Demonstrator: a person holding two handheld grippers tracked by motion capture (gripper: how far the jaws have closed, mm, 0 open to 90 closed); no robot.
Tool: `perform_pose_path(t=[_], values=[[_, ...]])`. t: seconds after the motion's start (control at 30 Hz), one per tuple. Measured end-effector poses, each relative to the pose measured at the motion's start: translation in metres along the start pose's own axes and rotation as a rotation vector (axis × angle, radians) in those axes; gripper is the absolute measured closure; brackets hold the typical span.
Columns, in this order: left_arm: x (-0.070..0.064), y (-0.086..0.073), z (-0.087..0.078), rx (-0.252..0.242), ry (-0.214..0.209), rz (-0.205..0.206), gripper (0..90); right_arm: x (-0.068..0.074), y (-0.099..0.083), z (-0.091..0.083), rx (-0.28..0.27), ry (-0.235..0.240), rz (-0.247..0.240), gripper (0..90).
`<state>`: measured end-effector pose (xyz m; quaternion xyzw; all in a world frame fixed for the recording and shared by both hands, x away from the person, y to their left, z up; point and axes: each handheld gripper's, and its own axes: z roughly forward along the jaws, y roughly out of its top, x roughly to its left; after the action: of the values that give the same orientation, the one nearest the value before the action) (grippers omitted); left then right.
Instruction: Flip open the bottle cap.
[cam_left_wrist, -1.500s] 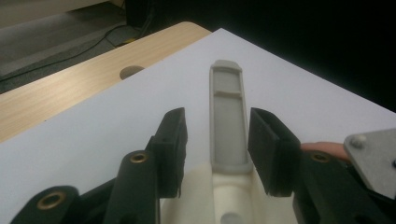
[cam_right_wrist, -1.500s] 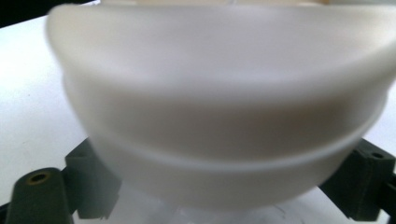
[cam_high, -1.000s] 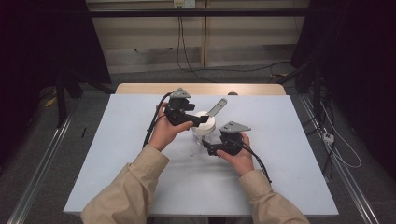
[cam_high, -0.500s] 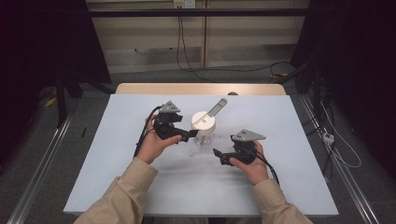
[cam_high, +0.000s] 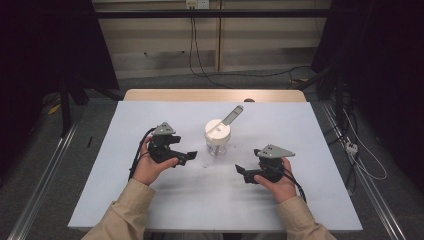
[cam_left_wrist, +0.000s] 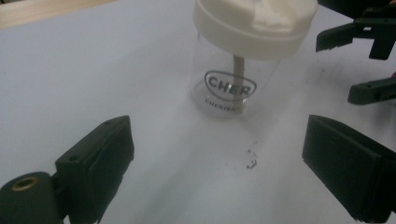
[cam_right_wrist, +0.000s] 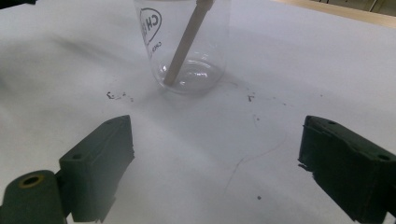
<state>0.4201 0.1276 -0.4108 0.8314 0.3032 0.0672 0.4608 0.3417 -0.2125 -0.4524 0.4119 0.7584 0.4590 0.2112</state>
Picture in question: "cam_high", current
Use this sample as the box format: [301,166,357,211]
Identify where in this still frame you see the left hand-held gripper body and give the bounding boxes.
[148,121,188,166]

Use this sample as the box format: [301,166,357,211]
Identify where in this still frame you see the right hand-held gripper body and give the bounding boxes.
[244,143,296,184]

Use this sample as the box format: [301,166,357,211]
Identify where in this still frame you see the clear plastic container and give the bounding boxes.
[205,139,231,157]

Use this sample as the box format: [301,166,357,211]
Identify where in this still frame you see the white lid with grey handle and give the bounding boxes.
[204,104,245,145]

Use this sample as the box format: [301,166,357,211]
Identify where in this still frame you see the person's left hand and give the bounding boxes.
[132,143,180,187]

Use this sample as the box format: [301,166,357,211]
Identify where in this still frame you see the person's right hand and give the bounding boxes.
[254,157,298,204]

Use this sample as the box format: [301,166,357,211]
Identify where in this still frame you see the white table cover board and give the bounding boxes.
[67,100,364,233]

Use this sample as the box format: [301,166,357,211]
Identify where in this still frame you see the wooden table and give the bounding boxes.
[123,88,307,103]

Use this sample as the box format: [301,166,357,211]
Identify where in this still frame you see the black metal stand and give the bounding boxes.
[58,74,124,138]

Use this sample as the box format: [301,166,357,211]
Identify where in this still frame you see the black curtain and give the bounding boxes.
[0,0,120,178]
[311,0,424,194]

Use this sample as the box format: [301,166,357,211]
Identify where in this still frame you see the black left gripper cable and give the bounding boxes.
[128,127,158,182]

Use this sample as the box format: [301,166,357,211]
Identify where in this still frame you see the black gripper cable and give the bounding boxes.
[128,127,158,182]
[281,166,308,204]

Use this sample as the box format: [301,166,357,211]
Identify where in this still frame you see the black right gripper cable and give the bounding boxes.
[281,166,308,204]

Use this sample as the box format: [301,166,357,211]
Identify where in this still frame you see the black floor cable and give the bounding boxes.
[219,65,313,78]

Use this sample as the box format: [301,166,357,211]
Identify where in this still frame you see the black hanging wall cables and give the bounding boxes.
[188,16,231,89]

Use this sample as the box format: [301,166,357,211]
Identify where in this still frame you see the aluminium floor rail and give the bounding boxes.
[320,100,408,240]
[7,119,81,240]

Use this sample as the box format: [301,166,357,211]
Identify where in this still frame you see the white floor cable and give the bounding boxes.
[342,108,388,182]

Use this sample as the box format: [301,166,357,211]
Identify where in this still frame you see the black horizontal frame bar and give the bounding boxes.
[94,8,334,19]

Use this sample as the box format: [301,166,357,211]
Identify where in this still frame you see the white wall socket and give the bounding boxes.
[185,0,211,10]

